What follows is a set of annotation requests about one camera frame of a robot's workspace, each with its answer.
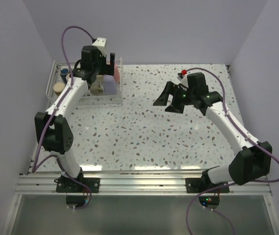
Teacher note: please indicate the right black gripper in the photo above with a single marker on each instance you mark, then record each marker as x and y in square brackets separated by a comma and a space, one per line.
[171, 88]

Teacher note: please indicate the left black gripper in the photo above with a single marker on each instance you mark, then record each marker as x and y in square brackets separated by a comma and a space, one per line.
[108, 69]

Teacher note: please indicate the red cup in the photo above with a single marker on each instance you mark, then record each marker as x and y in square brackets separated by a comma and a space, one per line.
[116, 74]

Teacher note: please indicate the purple cup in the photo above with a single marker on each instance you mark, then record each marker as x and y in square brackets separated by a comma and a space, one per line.
[109, 85]

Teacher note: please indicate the small olive mug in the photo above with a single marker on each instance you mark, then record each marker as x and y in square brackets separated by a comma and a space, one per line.
[96, 89]

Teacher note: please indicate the blue cup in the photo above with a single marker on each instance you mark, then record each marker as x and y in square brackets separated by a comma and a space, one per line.
[63, 75]

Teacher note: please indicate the steel cup with brown sleeve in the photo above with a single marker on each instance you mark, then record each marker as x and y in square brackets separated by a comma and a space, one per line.
[58, 88]

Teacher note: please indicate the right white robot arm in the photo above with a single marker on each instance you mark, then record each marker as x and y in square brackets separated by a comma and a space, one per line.
[251, 156]

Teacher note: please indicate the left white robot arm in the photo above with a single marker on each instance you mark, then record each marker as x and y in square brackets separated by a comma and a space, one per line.
[52, 129]

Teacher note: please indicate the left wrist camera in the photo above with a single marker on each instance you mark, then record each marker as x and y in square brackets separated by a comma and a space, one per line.
[100, 43]

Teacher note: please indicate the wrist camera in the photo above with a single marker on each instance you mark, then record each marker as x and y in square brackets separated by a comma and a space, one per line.
[100, 43]
[183, 78]

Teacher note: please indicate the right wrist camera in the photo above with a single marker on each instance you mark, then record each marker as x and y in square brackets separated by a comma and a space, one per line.
[183, 78]

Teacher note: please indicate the white wire dish rack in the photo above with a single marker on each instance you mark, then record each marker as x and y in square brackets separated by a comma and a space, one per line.
[87, 99]

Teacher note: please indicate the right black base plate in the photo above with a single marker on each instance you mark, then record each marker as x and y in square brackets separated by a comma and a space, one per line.
[196, 185]

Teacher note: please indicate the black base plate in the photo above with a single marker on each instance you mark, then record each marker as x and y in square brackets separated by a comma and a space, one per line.
[196, 185]
[78, 185]

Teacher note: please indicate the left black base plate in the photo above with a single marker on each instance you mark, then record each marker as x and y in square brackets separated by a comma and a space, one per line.
[78, 185]

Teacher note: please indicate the aluminium rail frame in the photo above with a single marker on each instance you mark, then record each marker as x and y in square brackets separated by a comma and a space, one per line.
[138, 180]

